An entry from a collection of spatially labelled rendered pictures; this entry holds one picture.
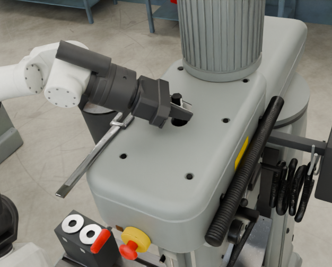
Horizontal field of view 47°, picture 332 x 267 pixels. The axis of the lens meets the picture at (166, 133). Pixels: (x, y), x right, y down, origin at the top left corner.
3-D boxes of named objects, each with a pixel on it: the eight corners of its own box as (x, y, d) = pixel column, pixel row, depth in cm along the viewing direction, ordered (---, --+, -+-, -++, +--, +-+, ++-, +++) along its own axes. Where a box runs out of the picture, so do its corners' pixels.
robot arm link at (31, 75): (88, 94, 72) (29, 102, 76) (97, 59, 77) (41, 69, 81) (72, 71, 67) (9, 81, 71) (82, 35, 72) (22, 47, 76)
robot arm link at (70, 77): (98, 122, 75) (40, 105, 71) (107, 81, 81) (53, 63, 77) (115, 90, 66) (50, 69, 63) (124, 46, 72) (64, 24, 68)
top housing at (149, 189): (198, 267, 74) (193, 220, 63) (90, 222, 84) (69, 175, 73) (267, 118, 103) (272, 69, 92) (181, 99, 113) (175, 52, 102)
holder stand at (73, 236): (103, 277, 157) (91, 252, 144) (66, 253, 168) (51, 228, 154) (121, 254, 164) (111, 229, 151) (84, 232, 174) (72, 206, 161)
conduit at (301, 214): (299, 236, 118) (308, 195, 104) (249, 219, 124) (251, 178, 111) (312, 193, 129) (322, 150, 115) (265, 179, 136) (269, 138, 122)
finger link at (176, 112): (187, 121, 81) (160, 112, 79) (194, 110, 79) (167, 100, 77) (188, 125, 79) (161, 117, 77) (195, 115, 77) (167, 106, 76)
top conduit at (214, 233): (221, 250, 71) (220, 240, 69) (200, 242, 73) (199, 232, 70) (284, 107, 99) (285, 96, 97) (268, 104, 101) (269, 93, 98)
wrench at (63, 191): (68, 201, 69) (67, 198, 68) (51, 194, 70) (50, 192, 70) (134, 118, 84) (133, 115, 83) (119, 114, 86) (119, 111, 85)
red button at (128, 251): (136, 265, 74) (132, 255, 72) (119, 257, 76) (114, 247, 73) (143, 251, 76) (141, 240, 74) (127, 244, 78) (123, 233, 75)
